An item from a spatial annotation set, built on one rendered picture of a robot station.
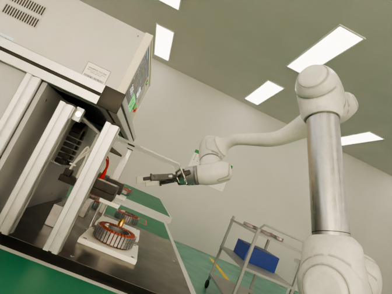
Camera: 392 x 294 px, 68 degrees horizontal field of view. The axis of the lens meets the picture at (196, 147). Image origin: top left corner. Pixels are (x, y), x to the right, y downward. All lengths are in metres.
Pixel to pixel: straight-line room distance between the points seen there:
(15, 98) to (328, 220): 0.80
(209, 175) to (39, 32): 0.83
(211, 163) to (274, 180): 5.49
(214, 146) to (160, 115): 4.93
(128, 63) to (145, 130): 5.44
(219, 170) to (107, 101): 0.77
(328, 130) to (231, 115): 5.63
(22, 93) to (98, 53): 0.23
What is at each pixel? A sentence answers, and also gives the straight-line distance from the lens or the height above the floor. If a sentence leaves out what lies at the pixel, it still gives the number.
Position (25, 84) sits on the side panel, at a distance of 0.68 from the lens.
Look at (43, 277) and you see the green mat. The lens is 0.61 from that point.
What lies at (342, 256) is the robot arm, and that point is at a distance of 0.85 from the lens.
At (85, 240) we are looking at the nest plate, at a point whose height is 0.78.
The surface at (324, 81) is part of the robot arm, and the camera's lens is 1.00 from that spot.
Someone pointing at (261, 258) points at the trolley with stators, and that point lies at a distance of 3.63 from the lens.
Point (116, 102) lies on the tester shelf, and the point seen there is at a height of 1.09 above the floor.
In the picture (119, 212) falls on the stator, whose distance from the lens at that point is 1.39.
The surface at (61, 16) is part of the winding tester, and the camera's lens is 0.87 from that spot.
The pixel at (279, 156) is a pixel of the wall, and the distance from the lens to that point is 6.84.
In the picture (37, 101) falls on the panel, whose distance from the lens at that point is 0.67.
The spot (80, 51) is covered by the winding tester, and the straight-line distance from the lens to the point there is 0.83.
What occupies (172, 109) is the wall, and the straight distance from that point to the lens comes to 6.33.
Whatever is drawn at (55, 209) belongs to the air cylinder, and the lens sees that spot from 0.83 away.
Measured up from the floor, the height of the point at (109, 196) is 0.89.
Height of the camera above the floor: 0.98
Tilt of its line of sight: 9 degrees up
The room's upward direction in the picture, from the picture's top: 24 degrees clockwise
